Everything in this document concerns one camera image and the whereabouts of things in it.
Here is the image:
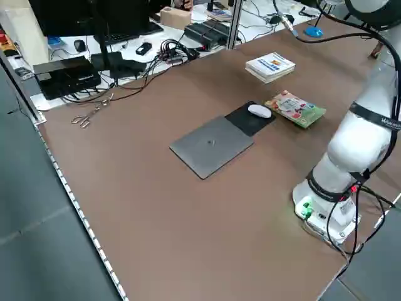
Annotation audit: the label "colourful picture book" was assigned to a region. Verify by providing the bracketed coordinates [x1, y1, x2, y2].
[264, 90, 327, 130]

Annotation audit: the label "grey closed laptop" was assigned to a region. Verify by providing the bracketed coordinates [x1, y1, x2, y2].
[169, 115, 255, 181]

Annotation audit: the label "thick blue white book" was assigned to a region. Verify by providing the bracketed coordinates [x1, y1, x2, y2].
[244, 51, 296, 85]

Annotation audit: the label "black mouse pad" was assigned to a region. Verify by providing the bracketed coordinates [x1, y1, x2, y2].
[224, 100, 278, 138]

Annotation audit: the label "white computer mouse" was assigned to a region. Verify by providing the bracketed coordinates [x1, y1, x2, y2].
[247, 104, 273, 119]

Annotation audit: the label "usb hub with plugs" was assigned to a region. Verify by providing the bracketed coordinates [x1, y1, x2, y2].
[158, 39, 201, 66]

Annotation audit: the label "metal scissor tongs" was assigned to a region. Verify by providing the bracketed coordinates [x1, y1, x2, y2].
[71, 93, 115, 129]

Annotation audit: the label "small black gadget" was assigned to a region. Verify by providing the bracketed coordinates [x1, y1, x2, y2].
[135, 42, 153, 56]

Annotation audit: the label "black ribbed power supply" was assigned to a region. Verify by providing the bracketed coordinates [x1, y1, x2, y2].
[184, 19, 232, 51]

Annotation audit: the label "black keyboard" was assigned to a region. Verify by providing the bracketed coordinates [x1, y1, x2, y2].
[103, 21, 165, 45]

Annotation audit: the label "black monitor stand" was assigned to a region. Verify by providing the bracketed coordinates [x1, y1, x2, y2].
[90, 29, 148, 80]

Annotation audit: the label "tan cardboard box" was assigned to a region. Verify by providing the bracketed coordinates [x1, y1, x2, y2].
[159, 6, 192, 31]

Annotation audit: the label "pile of small books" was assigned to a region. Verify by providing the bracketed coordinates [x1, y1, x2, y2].
[205, 8, 233, 23]

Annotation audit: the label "small black charger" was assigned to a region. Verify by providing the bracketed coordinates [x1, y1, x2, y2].
[265, 13, 295, 25]

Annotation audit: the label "black box device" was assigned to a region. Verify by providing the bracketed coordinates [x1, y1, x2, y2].
[33, 55, 102, 101]

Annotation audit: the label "blue desk lamp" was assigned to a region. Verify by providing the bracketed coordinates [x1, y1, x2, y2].
[303, 12, 326, 38]

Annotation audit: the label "black computer monitor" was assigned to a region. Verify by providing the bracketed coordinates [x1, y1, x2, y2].
[28, 0, 151, 38]

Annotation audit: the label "aluminium frame post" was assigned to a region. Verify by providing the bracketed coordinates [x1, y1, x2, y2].
[225, 0, 244, 50]

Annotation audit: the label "black arm base cable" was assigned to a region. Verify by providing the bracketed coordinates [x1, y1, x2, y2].
[325, 180, 396, 261]

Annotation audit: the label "aluminium frame beam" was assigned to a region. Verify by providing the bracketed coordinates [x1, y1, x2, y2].
[0, 51, 48, 125]

